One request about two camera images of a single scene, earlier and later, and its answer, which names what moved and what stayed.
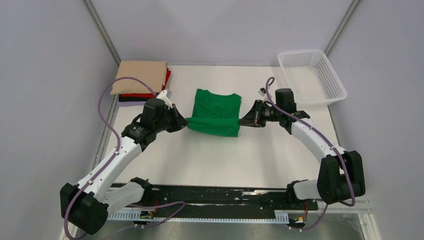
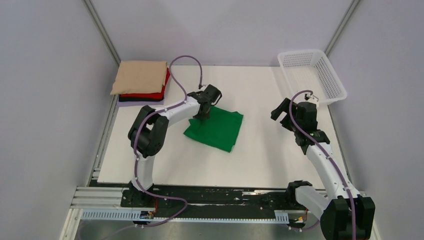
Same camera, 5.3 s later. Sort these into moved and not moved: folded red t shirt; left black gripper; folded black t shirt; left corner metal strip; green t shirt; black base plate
Moved: left black gripper; green t shirt
Not moved: left corner metal strip; black base plate; folded black t shirt; folded red t shirt
